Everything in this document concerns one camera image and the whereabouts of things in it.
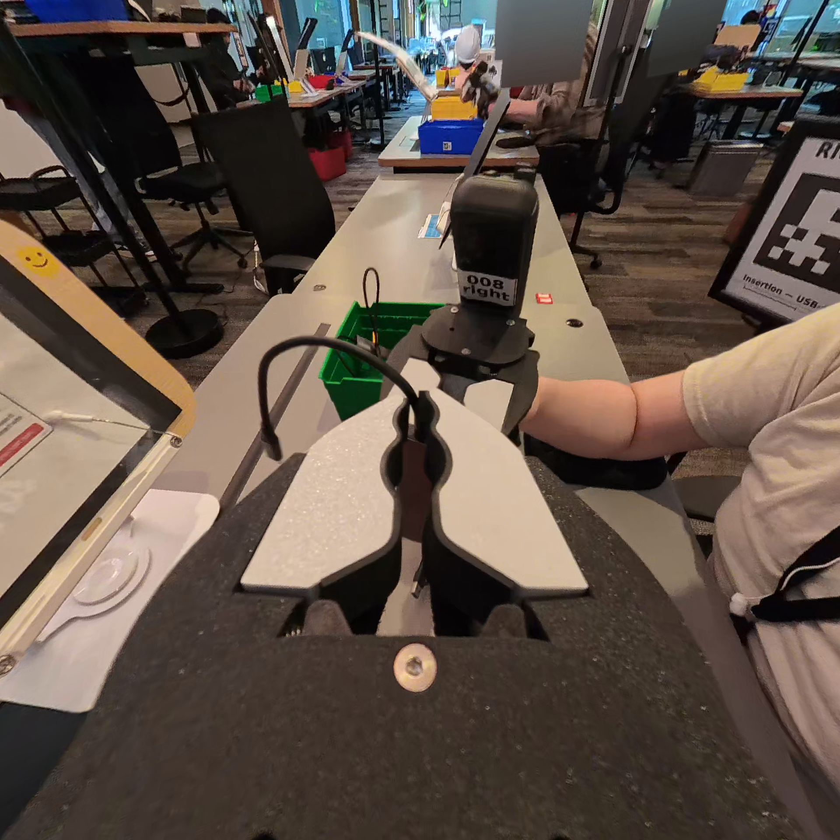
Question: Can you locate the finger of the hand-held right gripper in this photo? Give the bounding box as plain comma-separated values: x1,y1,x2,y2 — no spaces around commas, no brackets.
467,381,517,434
397,357,448,403

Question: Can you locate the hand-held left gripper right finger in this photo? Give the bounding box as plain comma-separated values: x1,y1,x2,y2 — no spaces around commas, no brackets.
420,391,589,601

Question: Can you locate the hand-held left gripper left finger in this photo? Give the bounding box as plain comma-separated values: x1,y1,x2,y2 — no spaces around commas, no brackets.
240,395,404,599

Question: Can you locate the black usb-c cable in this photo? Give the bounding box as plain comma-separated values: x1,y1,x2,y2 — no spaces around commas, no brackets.
259,336,437,599

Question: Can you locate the person's right forearm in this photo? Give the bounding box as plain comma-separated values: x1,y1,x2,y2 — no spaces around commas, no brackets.
521,344,706,462

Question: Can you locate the green plastic bin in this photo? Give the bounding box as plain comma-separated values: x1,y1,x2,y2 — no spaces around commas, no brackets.
319,301,450,421

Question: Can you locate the black wrist rest pad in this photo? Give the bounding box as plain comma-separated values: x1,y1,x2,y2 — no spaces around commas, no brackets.
525,433,669,492

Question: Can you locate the black office chair with armrests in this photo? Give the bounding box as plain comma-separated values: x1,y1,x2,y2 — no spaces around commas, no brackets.
538,138,624,270

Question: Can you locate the blue plastic bin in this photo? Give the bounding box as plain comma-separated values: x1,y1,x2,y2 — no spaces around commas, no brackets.
418,118,487,155

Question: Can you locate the light wooden desk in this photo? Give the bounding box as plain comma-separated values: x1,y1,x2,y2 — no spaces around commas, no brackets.
378,115,540,175

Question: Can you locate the yellow plastic bin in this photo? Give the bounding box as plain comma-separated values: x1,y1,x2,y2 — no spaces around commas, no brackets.
430,95,483,122

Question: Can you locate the red storage bin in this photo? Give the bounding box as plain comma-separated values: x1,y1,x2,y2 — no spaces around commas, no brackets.
307,130,354,182

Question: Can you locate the clear round suction cup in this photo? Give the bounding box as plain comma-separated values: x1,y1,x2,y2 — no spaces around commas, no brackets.
71,543,153,606

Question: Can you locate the black round-base pole stand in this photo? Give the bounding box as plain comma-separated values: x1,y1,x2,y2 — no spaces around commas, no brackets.
0,20,225,361

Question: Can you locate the black high-back office chair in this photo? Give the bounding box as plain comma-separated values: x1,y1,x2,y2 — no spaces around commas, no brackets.
190,97,337,298

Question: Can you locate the grey metal box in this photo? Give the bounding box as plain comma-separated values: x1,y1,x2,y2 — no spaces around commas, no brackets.
688,139,765,198

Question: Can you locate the wooden backing board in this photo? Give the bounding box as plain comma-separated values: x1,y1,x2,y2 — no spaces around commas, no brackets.
0,220,198,454

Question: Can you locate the wooden framed display board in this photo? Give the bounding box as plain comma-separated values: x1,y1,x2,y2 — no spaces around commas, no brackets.
0,252,185,677

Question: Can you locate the person's torso in white shirt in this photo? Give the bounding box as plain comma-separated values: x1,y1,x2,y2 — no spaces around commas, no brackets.
682,305,840,808

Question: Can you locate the small yellow bin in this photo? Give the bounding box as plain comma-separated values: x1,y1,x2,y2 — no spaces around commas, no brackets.
692,67,750,93

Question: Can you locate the black framed marker sign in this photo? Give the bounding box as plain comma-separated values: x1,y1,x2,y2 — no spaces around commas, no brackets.
709,115,840,326

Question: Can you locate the wooden desk with black legs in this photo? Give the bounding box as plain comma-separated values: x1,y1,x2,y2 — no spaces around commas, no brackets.
682,82,807,142

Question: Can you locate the red white label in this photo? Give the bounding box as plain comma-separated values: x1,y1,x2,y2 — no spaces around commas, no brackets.
0,392,53,476

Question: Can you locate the black swivel office chair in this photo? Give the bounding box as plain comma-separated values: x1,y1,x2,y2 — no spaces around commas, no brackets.
85,62,256,271

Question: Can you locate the yellow smiley sticker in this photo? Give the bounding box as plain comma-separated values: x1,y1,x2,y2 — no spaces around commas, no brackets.
16,244,61,280

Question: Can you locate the tall wooden desk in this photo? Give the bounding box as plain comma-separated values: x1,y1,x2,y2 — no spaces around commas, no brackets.
10,20,238,40

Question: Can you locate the thin black cable loop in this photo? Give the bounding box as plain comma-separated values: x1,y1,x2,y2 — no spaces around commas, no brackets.
361,266,383,358

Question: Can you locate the black shoulder strap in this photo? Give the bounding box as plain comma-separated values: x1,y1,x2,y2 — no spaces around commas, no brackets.
728,537,840,624

